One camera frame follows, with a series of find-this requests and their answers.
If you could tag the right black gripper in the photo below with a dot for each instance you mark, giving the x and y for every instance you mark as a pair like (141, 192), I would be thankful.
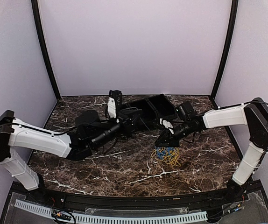
(167, 136)

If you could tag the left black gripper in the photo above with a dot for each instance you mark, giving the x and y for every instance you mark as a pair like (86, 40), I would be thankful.
(129, 124)

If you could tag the black three-compartment bin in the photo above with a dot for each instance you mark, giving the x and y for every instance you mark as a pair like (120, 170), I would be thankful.
(153, 108)

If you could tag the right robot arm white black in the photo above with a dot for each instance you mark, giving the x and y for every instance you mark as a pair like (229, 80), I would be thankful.
(253, 114)

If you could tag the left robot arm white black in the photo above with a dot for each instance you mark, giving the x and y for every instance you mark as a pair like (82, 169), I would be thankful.
(75, 144)

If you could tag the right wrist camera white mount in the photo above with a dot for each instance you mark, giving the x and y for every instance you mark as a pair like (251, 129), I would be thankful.
(167, 125)

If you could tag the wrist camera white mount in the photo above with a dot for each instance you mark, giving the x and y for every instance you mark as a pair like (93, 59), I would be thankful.
(113, 105)
(167, 125)

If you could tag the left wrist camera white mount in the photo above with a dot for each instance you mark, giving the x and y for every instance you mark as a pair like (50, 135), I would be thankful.
(113, 105)

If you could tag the white slotted cable duct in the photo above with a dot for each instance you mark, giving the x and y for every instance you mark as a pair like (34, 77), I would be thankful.
(100, 216)

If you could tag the black front rail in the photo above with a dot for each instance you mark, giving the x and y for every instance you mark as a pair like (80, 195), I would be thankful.
(211, 200)

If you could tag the left black frame post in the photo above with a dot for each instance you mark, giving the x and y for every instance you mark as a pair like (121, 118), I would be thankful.
(43, 47)

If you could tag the black frame post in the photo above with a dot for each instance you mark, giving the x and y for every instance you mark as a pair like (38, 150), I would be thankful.
(226, 49)
(43, 47)

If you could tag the right black frame post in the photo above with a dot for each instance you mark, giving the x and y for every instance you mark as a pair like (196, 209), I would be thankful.
(226, 49)

